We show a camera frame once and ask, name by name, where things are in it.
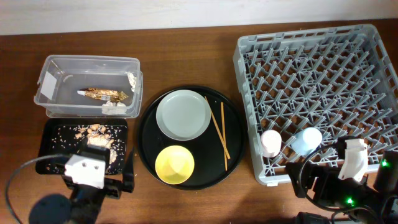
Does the black rectangular tray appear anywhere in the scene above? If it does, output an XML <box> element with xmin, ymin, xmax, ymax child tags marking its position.
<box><xmin>39</xmin><ymin>118</ymin><xmax>128</xmax><ymax>175</ymax></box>

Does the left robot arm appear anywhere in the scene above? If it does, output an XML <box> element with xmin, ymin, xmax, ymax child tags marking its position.
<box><xmin>29</xmin><ymin>146</ymin><xmax>134</xmax><ymax>223</ymax></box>

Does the round black serving tray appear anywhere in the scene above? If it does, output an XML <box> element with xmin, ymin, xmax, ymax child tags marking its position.
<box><xmin>137</xmin><ymin>85</ymin><xmax>246</xmax><ymax>190</ymax></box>

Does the light blue cup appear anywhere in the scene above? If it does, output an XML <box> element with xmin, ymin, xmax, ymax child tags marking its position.
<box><xmin>291</xmin><ymin>128</ymin><xmax>322</xmax><ymax>156</ymax></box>

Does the white napkin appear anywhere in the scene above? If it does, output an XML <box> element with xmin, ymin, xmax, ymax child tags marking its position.
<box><xmin>102</xmin><ymin>72</ymin><xmax>137</xmax><ymax>115</ymax></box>

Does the pink cup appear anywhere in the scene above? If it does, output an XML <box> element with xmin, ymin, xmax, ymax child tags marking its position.
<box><xmin>261</xmin><ymin>130</ymin><xmax>282</xmax><ymax>158</ymax></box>

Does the grey dishwasher rack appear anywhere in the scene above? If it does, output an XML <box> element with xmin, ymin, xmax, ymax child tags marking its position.
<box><xmin>233</xmin><ymin>24</ymin><xmax>397</xmax><ymax>187</ymax></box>

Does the brown snack wrapper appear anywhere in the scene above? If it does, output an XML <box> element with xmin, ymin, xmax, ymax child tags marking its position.
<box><xmin>77</xmin><ymin>88</ymin><xmax>129</xmax><ymax>103</ymax></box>

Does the clear plastic bin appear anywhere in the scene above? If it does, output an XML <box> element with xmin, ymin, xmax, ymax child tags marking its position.
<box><xmin>34</xmin><ymin>55</ymin><xmax>144</xmax><ymax>118</ymax></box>

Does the food scraps and rice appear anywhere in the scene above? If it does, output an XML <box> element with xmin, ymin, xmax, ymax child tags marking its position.
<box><xmin>74</xmin><ymin>124</ymin><xmax>117</xmax><ymax>164</ymax></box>

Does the grey round plate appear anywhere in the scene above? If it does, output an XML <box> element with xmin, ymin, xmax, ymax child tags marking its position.
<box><xmin>155</xmin><ymin>90</ymin><xmax>211</xmax><ymax>141</ymax></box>

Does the wooden chopstick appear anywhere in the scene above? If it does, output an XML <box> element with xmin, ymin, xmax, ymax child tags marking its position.
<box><xmin>210</xmin><ymin>110</ymin><xmax>230</xmax><ymax>160</ymax></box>
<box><xmin>220</xmin><ymin>102</ymin><xmax>228</xmax><ymax>171</ymax></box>

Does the yellow bowl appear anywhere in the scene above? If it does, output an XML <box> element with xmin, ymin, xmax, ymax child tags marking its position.
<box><xmin>155</xmin><ymin>145</ymin><xmax>195</xmax><ymax>185</ymax></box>

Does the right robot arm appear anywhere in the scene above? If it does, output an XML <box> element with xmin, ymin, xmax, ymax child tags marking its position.
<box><xmin>285</xmin><ymin>151</ymin><xmax>397</xmax><ymax>223</ymax></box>

